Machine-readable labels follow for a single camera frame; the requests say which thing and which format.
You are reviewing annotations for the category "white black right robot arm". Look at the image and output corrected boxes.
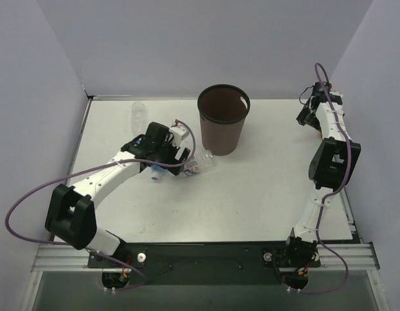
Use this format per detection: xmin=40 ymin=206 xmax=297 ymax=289
xmin=285 ymin=82 xmax=361 ymax=268

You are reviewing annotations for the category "clear unlabelled plastic bottle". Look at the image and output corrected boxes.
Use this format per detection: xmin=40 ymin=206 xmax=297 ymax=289
xmin=131 ymin=102 xmax=148 ymax=136

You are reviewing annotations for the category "brown plastic bin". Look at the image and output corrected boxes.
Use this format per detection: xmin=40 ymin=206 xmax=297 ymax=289
xmin=197 ymin=84 xmax=250 ymax=156

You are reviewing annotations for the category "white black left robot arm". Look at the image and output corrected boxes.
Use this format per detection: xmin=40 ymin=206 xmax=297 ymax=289
xmin=45 ymin=121 xmax=194 ymax=267

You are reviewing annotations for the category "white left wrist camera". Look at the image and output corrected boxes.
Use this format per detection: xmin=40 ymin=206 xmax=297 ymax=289
xmin=169 ymin=119 xmax=190 ymax=146

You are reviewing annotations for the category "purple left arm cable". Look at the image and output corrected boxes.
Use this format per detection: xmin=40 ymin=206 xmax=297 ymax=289
xmin=5 ymin=119 xmax=197 ymax=291

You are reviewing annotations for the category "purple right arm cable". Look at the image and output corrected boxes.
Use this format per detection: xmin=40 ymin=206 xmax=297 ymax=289
xmin=282 ymin=62 xmax=351 ymax=295

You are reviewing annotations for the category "clear bottle orange blue label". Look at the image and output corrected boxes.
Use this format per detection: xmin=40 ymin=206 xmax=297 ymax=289
xmin=183 ymin=150 xmax=216 ymax=176

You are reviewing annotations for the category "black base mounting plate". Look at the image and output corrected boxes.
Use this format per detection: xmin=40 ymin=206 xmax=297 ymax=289
xmin=86 ymin=241 xmax=322 ymax=286

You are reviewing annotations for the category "aluminium front rail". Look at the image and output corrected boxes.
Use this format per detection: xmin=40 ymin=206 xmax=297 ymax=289
xmin=32 ymin=244 xmax=380 ymax=271

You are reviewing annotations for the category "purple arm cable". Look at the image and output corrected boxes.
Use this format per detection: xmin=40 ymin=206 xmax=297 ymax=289
xmin=5 ymin=119 xmax=197 ymax=291
xmin=282 ymin=62 xmax=351 ymax=295

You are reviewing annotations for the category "aluminium table edge rail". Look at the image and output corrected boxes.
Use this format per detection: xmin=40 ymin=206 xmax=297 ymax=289
xmin=69 ymin=96 xmax=133 ymax=173

